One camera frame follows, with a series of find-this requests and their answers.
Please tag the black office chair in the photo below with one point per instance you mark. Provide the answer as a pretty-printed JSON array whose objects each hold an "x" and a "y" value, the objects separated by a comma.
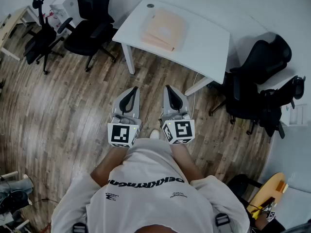
[
  {"x": 274, "y": 110},
  {"x": 41, "y": 40},
  {"x": 257, "y": 62},
  {"x": 90, "y": 35}
]

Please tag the white table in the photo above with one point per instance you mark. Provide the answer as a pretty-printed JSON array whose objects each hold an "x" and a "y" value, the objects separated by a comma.
[{"x": 206, "y": 47}]

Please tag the black stool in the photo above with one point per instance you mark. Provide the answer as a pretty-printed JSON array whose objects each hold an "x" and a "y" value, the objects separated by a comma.
[{"x": 240, "y": 186}]

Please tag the white water dispenser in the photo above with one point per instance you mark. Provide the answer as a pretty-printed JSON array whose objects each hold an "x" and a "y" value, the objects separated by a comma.
[{"x": 65, "y": 6}]

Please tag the light wooden desk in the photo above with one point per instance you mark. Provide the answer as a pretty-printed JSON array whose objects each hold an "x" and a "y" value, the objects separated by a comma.
[{"x": 12, "y": 25}]

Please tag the beige cardboard sheet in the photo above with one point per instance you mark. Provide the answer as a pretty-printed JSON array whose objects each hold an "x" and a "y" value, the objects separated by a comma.
[{"x": 165, "y": 28}]

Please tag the person's right forearm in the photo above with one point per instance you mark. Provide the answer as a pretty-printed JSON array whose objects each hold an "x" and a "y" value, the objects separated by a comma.
[{"x": 184, "y": 159}]

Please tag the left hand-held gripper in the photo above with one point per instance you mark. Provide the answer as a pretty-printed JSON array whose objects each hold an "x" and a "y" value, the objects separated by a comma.
[{"x": 120, "y": 133}]

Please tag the white box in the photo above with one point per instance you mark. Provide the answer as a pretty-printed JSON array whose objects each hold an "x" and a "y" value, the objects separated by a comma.
[{"x": 295, "y": 114}]

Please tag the orange wooden block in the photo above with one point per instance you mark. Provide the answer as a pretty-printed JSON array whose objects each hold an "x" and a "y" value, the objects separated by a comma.
[{"x": 281, "y": 186}]

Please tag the black harness buckle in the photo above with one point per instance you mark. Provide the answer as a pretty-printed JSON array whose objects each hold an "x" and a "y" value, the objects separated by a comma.
[
  {"x": 79, "y": 228},
  {"x": 222, "y": 220}
]

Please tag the person's left forearm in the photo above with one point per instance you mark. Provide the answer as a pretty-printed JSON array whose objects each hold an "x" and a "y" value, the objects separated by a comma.
[{"x": 109, "y": 161}]

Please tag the person's white printed shirt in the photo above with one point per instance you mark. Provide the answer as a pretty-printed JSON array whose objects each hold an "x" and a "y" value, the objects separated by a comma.
[{"x": 145, "y": 203}]

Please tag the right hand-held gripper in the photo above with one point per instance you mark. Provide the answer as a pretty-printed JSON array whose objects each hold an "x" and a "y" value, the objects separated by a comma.
[{"x": 182, "y": 131}]

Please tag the person's right white shoe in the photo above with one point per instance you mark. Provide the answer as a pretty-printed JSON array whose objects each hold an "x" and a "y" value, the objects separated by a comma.
[{"x": 154, "y": 133}]

